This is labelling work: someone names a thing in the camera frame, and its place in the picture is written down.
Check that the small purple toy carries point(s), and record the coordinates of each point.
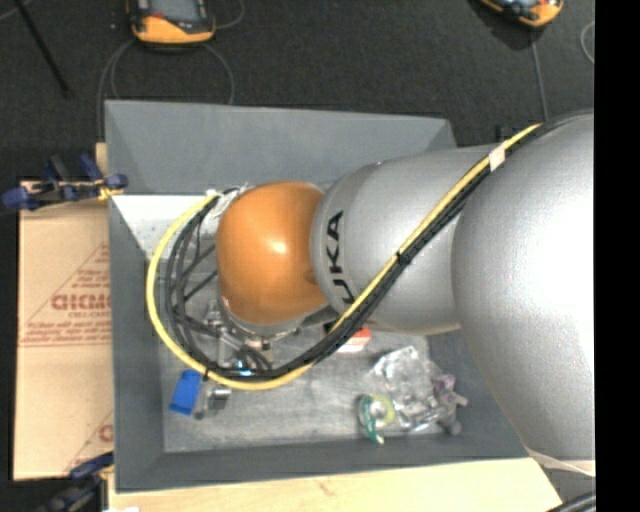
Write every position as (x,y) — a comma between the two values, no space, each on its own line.
(450,395)

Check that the red and white packet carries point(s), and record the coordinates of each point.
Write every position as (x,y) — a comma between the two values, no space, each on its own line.
(356,343)

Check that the pale grey metal gripper finger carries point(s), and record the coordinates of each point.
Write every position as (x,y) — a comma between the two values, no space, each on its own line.
(215,395)

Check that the brown cardboard board red print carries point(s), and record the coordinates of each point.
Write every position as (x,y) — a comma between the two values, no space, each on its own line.
(60,390)

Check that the grey metal bin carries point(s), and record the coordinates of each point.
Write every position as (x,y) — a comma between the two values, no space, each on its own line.
(300,410)

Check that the blue block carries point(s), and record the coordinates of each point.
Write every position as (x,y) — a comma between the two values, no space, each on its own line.
(184,394)

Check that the clear crumpled plastic wrapper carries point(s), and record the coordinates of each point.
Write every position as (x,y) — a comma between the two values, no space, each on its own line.
(407,380)

